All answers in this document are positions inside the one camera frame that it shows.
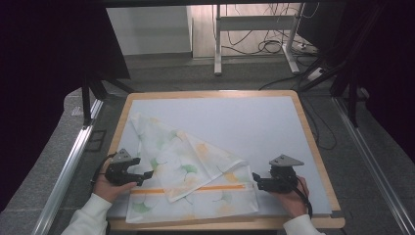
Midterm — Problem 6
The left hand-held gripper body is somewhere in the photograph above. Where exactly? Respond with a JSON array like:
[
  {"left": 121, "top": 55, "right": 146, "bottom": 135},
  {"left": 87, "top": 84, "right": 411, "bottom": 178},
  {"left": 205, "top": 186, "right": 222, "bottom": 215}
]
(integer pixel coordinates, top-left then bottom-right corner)
[{"left": 105, "top": 148, "right": 142, "bottom": 187}]

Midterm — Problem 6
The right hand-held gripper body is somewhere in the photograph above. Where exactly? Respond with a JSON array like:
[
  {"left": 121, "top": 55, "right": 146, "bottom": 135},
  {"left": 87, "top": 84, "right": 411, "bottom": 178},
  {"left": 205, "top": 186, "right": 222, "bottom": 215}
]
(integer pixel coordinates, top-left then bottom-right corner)
[{"left": 264, "top": 154, "right": 305, "bottom": 194}]

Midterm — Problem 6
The white leaf print cloth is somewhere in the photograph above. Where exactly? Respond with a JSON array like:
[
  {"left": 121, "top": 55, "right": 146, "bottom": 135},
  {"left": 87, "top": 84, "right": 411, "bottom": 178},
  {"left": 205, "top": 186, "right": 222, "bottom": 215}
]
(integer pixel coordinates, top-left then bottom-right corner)
[{"left": 125, "top": 112, "right": 260, "bottom": 225}]

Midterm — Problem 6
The person's left hand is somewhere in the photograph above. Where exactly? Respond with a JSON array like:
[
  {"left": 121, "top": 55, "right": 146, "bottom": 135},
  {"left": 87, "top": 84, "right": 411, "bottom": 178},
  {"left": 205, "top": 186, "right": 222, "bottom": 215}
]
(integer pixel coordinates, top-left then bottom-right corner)
[{"left": 92, "top": 167, "right": 138, "bottom": 204}]

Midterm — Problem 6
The person's right hand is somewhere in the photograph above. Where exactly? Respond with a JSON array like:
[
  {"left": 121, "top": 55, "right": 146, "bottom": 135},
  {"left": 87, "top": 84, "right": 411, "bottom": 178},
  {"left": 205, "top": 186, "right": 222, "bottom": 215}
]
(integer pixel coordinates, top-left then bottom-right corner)
[{"left": 269, "top": 175, "right": 309, "bottom": 219}]

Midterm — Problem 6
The pale grey table mat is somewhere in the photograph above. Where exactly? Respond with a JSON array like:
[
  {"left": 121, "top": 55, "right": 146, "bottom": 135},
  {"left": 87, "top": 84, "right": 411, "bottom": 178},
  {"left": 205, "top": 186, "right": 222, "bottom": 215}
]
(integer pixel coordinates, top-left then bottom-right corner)
[{"left": 107, "top": 96, "right": 333, "bottom": 219}]

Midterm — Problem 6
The black metal stand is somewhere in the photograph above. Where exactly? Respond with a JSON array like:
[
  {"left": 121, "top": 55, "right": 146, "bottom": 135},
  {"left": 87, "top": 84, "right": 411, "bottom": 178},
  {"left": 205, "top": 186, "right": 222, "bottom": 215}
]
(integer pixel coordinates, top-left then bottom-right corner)
[
  {"left": 297, "top": 48, "right": 371, "bottom": 129},
  {"left": 80, "top": 75, "right": 137, "bottom": 127}
]

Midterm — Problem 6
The white power strip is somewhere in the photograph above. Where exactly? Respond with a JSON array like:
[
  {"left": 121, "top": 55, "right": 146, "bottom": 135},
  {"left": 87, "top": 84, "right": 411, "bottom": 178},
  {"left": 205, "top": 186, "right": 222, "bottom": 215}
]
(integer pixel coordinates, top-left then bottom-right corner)
[{"left": 306, "top": 67, "right": 327, "bottom": 82}]

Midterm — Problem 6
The dark curtain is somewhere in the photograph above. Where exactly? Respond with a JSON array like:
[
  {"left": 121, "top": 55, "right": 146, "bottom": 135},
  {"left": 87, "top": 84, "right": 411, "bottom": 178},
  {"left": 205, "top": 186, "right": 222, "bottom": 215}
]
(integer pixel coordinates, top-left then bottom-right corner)
[
  {"left": 0, "top": 0, "right": 131, "bottom": 213},
  {"left": 326, "top": 0, "right": 415, "bottom": 165}
]

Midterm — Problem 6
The white cabinet panel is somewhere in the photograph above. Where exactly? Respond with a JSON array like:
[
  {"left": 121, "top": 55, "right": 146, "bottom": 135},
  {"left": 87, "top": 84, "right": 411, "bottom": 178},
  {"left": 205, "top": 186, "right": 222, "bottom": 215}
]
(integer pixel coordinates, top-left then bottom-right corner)
[{"left": 106, "top": 5, "right": 194, "bottom": 57}]

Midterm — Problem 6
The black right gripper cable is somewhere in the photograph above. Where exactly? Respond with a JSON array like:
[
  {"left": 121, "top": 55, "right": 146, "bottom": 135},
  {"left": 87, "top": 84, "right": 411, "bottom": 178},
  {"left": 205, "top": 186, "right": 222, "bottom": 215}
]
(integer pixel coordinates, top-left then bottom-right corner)
[{"left": 292, "top": 175, "right": 313, "bottom": 219}]

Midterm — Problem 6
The aluminium rail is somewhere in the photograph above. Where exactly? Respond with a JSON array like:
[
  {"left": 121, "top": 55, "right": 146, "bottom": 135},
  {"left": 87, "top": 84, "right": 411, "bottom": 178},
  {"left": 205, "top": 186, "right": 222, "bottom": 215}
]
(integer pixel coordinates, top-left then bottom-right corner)
[
  {"left": 31, "top": 98, "right": 105, "bottom": 235},
  {"left": 331, "top": 96, "right": 415, "bottom": 235}
]

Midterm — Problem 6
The thin black floor cable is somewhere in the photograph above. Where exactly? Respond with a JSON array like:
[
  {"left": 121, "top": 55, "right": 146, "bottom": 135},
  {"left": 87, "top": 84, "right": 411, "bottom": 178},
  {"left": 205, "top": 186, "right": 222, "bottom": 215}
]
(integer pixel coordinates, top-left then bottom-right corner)
[{"left": 301, "top": 94, "right": 338, "bottom": 152}]

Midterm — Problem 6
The bundle of black floor cables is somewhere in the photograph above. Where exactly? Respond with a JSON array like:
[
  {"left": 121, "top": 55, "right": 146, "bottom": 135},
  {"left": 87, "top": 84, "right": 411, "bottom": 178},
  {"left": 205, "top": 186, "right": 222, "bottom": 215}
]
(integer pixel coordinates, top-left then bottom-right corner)
[{"left": 224, "top": 2, "right": 321, "bottom": 57}]

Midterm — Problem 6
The white metal desk frame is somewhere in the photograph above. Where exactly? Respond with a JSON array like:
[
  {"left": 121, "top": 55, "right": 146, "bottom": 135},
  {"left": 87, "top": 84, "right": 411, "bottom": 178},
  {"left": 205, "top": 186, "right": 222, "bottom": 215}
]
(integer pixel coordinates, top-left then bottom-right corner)
[{"left": 213, "top": 3, "right": 305, "bottom": 76}]

